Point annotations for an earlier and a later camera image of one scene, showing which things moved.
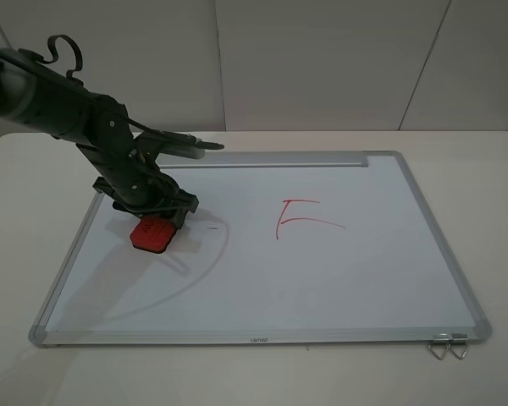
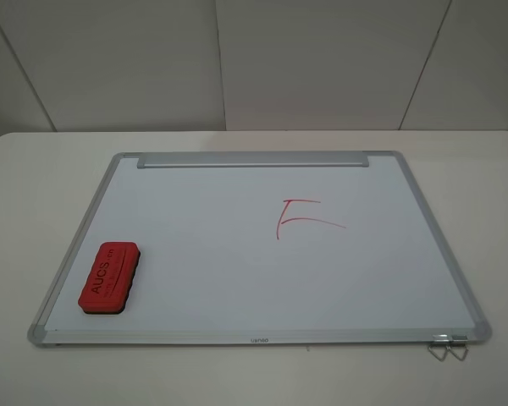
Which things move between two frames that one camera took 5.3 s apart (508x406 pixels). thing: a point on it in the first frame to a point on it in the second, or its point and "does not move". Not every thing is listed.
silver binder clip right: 459,338 does not move
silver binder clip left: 442,338 does not move
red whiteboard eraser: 152,233 to 109,279
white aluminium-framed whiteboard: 284,249 does not move
